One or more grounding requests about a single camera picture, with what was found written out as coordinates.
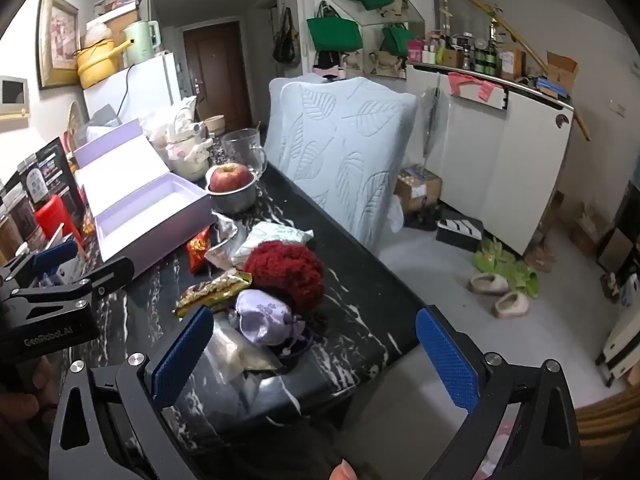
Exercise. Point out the cardboard box with papers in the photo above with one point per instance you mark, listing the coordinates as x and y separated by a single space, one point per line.
120 19

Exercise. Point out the red knit hat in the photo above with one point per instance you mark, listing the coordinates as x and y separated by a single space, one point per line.
285 272

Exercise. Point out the red snack packet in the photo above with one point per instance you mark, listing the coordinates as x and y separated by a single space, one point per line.
197 250

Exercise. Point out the white quilted chair cover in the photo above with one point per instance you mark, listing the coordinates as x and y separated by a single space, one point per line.
345 165

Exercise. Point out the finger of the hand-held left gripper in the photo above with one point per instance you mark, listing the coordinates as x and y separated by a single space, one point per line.
107 274
55 255

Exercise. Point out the beige slipper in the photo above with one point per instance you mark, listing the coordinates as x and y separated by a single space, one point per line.
487 284
510 305

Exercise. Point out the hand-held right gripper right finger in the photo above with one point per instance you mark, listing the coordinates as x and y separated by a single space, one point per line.
447 360

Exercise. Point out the framed picture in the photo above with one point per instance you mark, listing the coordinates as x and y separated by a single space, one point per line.
57 40

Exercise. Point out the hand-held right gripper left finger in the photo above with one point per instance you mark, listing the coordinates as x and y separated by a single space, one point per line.
182 355

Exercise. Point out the red apple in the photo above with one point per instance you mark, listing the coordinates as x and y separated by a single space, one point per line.
230 177

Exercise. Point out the silver foil bag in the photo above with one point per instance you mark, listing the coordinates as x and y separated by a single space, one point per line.
226 242

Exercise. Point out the yellow waffle packet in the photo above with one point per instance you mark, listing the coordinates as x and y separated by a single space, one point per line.
89 222

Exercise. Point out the clear bag in pot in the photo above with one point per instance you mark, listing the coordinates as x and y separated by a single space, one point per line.
97 35

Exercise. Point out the lavender gift box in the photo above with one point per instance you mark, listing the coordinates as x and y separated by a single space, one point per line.
150 210

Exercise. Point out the black box white stripes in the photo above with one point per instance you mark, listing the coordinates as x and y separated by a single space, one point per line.
460 232

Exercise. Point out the black handbag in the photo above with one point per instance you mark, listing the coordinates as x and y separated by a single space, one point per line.
286 42

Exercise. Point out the glass mug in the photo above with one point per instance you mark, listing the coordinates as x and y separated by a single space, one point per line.
242 147

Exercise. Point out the wall intercom monitor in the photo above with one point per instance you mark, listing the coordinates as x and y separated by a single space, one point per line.
12 97

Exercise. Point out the red cloth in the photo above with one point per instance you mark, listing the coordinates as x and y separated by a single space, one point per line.
475 85

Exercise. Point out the white fridge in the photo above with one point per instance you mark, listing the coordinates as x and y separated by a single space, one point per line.
145 85

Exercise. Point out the grey plastic bag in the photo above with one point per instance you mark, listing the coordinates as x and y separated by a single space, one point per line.
102 120

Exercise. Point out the brown door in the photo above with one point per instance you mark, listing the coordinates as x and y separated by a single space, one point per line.
217 75

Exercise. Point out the red container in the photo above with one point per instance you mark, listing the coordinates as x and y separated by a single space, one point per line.
55 220

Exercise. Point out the open cardboard box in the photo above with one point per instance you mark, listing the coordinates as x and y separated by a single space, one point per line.
562 70

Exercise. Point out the metal bowl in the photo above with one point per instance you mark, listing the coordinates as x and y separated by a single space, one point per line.
232 203

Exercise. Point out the person's right hand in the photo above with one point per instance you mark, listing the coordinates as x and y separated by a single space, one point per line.
343 471

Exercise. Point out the large green tote bag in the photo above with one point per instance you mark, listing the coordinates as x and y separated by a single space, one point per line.
332 32

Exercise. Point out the white cabinet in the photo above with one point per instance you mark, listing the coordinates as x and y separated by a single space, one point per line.
495 145

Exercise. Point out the dark gold snack packet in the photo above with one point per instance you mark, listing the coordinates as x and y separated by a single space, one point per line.
212 292

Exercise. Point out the yellow pot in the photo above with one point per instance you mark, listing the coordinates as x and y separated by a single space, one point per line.
97 65

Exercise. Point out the black printed package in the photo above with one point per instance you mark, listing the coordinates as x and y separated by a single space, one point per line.
47 170

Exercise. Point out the row of bottles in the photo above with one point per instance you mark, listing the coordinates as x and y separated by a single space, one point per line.
450 50

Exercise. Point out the clear plastic food bag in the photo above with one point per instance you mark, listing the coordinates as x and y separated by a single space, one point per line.
157 135

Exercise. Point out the beige bucket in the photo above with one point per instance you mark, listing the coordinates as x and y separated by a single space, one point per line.
215 125

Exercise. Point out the green slipper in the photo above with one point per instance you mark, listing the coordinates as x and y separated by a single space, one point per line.
522 280
492 260

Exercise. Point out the jar with dark contents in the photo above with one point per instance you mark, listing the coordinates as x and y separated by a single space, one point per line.
22 215

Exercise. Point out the white cartoon water bottle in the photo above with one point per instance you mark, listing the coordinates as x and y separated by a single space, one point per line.
187 147

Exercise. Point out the taped cardboard box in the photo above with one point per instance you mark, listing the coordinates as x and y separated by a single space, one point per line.
417 187

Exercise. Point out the person's left hand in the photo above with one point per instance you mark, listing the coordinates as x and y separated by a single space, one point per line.
27 385

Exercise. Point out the white green packet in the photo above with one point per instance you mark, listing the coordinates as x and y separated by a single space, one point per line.
277 237

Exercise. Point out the woven straw fan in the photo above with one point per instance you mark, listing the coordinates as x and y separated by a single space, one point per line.
75 120

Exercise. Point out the pale green kettle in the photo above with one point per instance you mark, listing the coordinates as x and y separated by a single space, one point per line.
142 40

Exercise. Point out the chair with pale leaf cover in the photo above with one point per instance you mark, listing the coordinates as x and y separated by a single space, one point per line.
280 91

